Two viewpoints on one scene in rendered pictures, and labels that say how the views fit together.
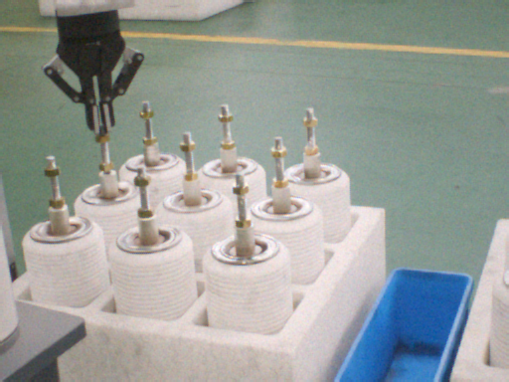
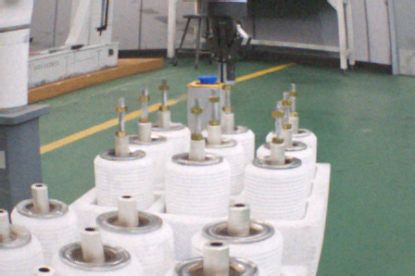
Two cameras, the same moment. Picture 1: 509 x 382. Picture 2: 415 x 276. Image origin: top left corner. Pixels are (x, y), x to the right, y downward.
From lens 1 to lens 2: 1.32 m
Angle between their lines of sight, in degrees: 76
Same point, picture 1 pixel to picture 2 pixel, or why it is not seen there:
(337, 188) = (257, 174)
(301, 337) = (84, 209)
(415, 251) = not seen: outside the picture
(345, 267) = (189, 220)
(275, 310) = (101, 194)
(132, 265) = not seen: hidden behind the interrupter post
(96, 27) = (209, 11)
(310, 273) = (174, 210)
